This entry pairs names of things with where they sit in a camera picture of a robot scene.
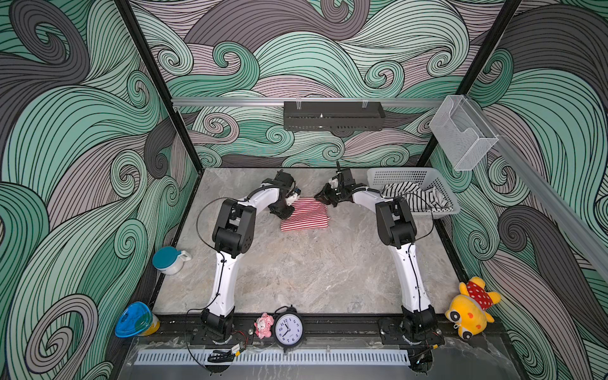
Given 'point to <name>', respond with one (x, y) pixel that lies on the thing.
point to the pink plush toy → (263, 325)
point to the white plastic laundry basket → (423, 189)
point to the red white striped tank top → (309, 213)
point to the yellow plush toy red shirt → (469, 309)
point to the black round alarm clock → (288, 327)
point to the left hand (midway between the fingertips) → (283, 212)
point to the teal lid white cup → (169, 260)
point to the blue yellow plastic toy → (136, 319)
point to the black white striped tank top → (417, 199)
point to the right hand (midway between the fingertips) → (315, 195)
